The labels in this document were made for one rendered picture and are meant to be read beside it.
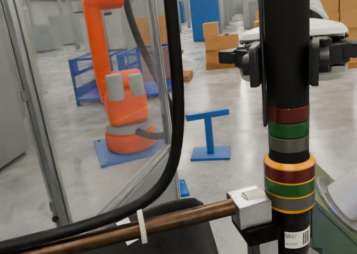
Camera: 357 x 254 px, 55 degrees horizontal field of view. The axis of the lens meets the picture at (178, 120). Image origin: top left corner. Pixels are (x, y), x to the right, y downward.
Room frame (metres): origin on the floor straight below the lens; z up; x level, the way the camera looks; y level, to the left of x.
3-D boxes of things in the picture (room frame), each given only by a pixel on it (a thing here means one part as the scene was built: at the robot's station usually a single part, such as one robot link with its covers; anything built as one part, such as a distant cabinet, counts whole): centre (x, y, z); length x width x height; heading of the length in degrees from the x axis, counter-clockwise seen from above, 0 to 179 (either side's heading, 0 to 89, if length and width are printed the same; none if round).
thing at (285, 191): (0.27, -0.09, 1.53); 0.04 x 0.04 x 0.01
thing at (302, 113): (0.27, -0.09, 1.59); 0.03 x 0.03 x 0.01
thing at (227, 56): (0.35, -0.09, 1.63); 0.08 x 0.06 x 0.01; 97
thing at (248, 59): (0.30, -0.06, 1.63); 0.07 x 0.03 x 0.03; 157
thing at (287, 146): (0.27, -0.09, 1.57); 0.03 x 0.03 x 0.01
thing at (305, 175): (0.27, -0.09, 1.54); 0.04 x 0.04 x 0.01
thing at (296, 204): (0.27, -0.09, 1.51); 0.04 x 0.04 x 0.01
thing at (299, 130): (0.27, -0.09, 1.58); 0.03 x 0.03 x 0.01
